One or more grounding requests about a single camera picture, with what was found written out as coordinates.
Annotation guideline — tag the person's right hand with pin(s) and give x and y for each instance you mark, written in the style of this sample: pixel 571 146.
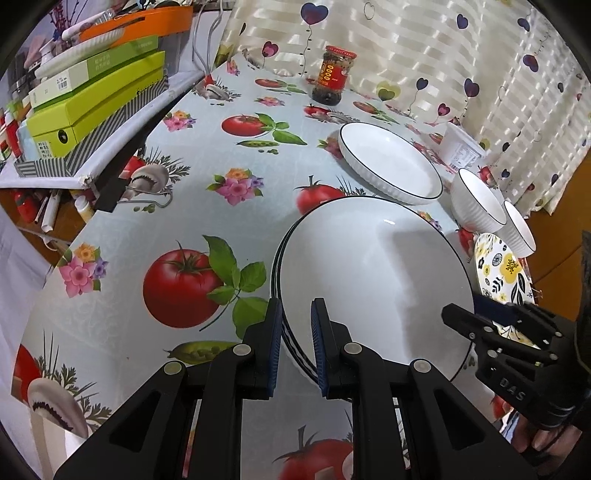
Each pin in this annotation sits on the person's right hand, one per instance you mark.
pixel 535 438

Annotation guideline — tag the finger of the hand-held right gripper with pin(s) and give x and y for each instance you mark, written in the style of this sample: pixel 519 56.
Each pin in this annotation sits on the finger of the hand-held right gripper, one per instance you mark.
pixel 496 310
pixel 461 318

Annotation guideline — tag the white plastic tub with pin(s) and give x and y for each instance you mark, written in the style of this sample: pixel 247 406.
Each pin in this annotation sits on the white plastic tub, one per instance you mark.
pixel 461 150

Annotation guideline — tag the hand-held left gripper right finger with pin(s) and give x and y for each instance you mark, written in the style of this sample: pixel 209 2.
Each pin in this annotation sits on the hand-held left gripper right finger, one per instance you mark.
pixel 318 341

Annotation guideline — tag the orange box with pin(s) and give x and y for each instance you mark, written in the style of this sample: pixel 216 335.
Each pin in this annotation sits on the orange box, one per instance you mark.
pixel 138 21

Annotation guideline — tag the heart print curtain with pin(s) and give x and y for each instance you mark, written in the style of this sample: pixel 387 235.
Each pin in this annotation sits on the heart print curtain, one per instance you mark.
pixel 415 55

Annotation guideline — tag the yellow floral bowl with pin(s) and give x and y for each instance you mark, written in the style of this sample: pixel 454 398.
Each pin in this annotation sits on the yellow floral bowl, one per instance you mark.
pixel 503 272

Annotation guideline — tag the white ribbed bowl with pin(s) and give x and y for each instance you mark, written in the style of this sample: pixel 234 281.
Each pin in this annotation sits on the white ribbed bowl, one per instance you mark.
pixel 519 228
pixel 478 203

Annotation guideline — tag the lime green box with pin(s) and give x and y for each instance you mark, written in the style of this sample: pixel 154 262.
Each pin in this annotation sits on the lime green box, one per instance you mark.
pixel 92 110

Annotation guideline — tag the striped grey tray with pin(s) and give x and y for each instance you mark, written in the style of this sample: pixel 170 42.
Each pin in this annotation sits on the striped grey tray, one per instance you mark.
pixel 92 154

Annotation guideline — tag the deep white ribbed plate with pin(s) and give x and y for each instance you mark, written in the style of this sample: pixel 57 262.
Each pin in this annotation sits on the deep white ribbed plate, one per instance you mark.
pixel 390 161

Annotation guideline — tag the large white plate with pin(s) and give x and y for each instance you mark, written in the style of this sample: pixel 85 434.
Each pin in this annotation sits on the large white plate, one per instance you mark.
pixel 378 281
pixel 295 357

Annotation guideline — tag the purple flower branch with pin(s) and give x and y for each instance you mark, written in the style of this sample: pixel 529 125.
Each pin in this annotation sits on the purple flower branch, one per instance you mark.
pixel 64 16

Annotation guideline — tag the pale green box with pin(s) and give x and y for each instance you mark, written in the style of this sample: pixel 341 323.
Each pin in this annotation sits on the pale green box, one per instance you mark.
pixel 92 69

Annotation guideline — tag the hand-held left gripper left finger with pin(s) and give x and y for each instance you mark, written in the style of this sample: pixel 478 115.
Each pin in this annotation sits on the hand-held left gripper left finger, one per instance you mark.
pixel 275 341

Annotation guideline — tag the wooden furniture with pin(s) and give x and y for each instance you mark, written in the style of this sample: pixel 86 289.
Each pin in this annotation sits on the wooden furniture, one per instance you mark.
pixel 561 240

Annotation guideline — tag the small white bottle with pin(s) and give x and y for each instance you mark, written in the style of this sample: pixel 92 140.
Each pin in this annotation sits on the small white bottle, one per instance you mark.
pixel 84 207

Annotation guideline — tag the chili sauce jar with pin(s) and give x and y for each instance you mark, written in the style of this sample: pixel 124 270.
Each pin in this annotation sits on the chili sauce jar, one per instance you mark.
pixel 333 74

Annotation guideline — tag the vegetable print tablecloth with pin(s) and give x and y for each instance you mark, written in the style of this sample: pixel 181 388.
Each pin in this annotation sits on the vegetable print tablecloth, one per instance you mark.
pixel 194 152

